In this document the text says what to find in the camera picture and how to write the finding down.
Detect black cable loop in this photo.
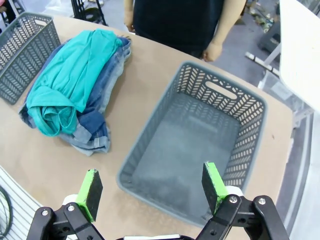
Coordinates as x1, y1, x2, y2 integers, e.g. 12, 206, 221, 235
0, 186, 14, 237

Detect black camera tripod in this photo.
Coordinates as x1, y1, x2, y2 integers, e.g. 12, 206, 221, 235
70, 0, 109, 27

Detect teal top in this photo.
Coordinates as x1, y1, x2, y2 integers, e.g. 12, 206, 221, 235
25, 28, 123, 137

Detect black step stool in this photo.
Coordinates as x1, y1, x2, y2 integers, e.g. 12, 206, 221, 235
257, 21, 281, 54

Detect person's left hand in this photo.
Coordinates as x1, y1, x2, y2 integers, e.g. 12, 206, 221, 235
202, 41, 223, 63

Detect dark blue denim shorts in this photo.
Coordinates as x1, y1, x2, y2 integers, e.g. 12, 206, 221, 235
18, 37, 112, 156

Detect person's black t-shirt torso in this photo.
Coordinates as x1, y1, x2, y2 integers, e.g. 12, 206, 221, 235
132, 0, 245, 60

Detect white ribbed base plate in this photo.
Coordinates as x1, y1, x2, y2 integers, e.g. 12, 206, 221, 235
0, 164, 54, 240

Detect person's right forearm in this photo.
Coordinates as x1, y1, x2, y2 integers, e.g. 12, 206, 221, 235
123, 0, 136, 25

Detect grey plastic lattice basket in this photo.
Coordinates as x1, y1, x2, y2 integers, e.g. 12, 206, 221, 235
0, 11, 62, 106
116, 61, 268, 228

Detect right gripper green-padded right finger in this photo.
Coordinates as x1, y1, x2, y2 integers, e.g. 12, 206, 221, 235
201, 161, 291, 240

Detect person's left forearm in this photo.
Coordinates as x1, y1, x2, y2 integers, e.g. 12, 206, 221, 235
211, 0, 246, 46

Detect right gripper green-padded left finger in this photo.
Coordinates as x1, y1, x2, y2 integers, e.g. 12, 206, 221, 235
26, 168, 104, 240

